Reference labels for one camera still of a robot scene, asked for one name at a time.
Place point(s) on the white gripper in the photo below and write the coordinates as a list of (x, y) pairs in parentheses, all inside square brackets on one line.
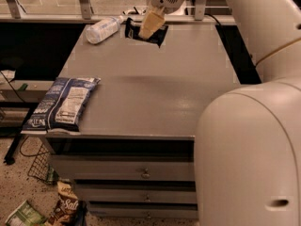
[(154, 17)]

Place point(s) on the dark blue rxbar wrapper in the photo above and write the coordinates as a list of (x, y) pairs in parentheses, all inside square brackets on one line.
[(132, 30)]

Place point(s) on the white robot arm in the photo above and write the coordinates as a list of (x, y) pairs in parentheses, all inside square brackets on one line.
[(247, 153)]

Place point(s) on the blue chip bag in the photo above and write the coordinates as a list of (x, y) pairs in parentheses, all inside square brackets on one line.
[(62, 106)]

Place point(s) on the brown snack bag on floor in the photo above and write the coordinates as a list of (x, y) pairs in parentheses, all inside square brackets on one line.
[(66, 207)]

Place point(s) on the green snack bag on floor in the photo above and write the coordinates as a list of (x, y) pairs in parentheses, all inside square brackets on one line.
[(25, 215)]

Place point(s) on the clear plastic water bottle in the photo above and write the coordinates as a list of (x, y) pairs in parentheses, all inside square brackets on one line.
[(103, 29)]

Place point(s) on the grey drawer cabinet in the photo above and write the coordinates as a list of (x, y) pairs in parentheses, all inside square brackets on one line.
[(148, 102)]

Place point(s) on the top grey drawer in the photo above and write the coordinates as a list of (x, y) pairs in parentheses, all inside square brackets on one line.
[(96, 168)]

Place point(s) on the grey drawer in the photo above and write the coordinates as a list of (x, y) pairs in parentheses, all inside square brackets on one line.
[(96, 168), (142, 210), (136, 191)]

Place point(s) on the middle grey drawer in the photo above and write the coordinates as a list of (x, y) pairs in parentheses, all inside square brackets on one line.
[(136, 191)]

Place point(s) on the bottom grey drawer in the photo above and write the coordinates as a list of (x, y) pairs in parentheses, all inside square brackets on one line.
[(142, 210)]

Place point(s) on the metal railing frame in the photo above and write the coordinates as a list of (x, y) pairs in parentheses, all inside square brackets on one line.
[(92, 11)]

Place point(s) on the black wire basket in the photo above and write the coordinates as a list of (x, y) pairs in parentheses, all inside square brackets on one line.
[(40, 168)]

